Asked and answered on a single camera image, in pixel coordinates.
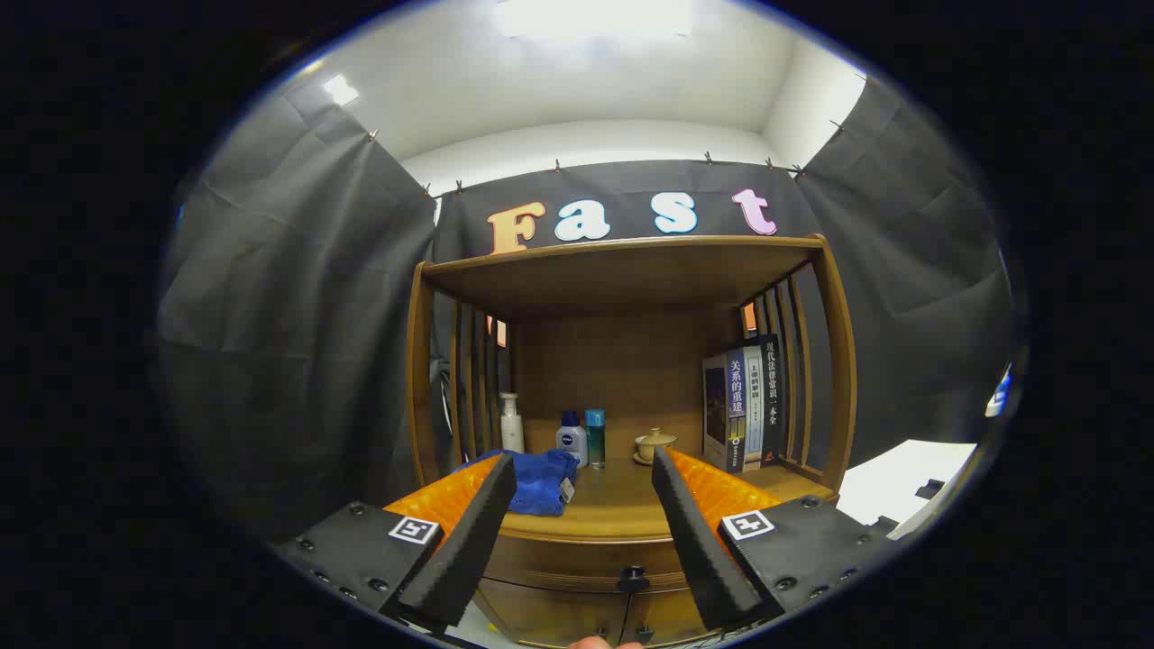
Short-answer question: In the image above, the wooden drawer with black knob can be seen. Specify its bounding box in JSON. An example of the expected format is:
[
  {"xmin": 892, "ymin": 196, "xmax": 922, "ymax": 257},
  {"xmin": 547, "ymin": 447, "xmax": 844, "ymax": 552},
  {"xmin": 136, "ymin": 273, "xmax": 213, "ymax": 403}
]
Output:
[{"xmin": 478, "ymin": 532, "xmax": 695, "ymax": 596}]

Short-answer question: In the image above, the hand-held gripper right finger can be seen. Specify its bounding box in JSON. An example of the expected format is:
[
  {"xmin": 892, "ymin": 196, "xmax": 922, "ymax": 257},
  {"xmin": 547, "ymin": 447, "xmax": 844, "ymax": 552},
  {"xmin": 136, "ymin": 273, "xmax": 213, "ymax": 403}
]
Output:
[{"xmin": 651, "ymin": 448, "xmax": 902, "ymax": 632}]

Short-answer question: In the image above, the wooden cabinet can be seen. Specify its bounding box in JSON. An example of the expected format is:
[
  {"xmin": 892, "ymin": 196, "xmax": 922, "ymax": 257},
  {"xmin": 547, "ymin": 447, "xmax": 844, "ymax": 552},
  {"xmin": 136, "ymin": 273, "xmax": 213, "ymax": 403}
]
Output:
[{"xmin": 406, "ymin": 234, "xmax": 857, "ymax": 648}]

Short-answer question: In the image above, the dark cover book blue spine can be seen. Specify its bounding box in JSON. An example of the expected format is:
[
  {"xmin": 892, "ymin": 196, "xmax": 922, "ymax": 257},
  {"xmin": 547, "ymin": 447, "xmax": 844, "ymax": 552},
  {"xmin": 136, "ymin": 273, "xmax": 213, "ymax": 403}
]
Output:
[{"xmin": 702, "ymin": 350, "xmax": 749, "ymax": 474}]

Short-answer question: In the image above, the white machine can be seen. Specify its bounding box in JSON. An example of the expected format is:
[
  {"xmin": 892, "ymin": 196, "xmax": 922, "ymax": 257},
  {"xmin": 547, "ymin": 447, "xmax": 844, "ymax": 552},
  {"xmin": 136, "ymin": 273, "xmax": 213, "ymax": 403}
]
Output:
[{"xmin": 838, "ymin": 440, "xmax": 979, "ymax": 542}]

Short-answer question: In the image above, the beige lidded tea cup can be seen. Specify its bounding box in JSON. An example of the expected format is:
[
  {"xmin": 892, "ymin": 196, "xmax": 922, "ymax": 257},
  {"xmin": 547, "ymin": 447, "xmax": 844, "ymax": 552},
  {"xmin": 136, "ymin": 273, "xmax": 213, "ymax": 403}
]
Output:
[{"xmin": 633, "ymin": 427, "xmax": 677, "ymax": 466}]

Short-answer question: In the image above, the blue towel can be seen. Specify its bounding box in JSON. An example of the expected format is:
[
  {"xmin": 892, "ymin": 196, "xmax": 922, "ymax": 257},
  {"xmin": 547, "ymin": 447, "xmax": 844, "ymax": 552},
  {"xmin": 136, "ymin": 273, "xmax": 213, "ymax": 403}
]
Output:
[{"xmin": 455, "ymin": 448, "xmax": 581, "ymax": 517}]

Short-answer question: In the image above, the white pump bottle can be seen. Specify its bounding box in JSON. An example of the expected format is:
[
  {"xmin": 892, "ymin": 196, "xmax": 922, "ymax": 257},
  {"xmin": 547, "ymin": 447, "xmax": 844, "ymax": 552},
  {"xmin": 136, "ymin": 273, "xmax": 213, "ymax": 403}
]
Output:
[{"xmin": 500, "ymin": 392, "xmax": 526, "ymax": 454}]

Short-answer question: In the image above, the white bottle with blue cap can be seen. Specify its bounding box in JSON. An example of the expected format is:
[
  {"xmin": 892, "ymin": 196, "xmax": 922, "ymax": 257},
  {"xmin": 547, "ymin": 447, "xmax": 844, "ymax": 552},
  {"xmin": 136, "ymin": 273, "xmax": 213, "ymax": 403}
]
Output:
[{"xmin": 555, "ymin": 411, "xmax": 589, "ymax": 468}]

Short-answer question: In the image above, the pale blue spine book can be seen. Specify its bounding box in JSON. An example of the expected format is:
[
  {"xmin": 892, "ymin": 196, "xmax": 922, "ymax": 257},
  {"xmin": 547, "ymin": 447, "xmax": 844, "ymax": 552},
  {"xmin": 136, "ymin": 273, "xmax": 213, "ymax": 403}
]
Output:
[{"xmin": 741, "ymin": 345, "xmax": 767, "ymax": 471}]

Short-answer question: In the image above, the wooden countertop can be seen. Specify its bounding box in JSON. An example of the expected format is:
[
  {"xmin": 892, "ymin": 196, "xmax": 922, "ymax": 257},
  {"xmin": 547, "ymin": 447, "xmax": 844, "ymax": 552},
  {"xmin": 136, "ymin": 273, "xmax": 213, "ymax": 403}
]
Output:
[{"xmin": 424, "ymin": 451, "xmax": 839, "ymax": 544}]

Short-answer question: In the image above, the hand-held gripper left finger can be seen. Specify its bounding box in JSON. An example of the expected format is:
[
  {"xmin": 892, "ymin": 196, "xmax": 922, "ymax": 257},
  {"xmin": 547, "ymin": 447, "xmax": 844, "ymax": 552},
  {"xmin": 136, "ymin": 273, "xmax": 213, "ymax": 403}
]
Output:
[{"xmin": 275, "ymin": 452, "xmax": 519, "ymax": 632}]

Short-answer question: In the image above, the blue and white object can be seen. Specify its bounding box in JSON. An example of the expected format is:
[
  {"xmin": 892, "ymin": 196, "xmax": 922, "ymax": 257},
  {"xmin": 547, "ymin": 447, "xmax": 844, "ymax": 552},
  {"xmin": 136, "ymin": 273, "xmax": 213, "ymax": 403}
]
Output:
[{"xmin": 985, "ymin": 363, "xmax": 1013, "ymax": 418}]

